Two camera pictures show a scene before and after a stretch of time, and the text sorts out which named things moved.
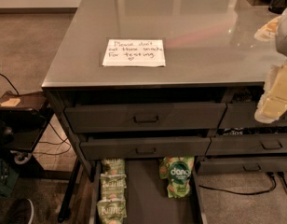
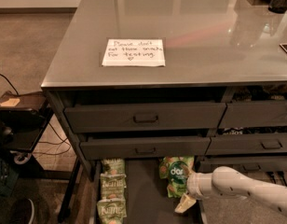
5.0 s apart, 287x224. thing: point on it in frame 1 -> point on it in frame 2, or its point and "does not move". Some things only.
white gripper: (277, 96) -> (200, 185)
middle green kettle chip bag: (112, 187) does not move
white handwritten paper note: (134, 52) does not move
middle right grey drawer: (250, 145) does not move
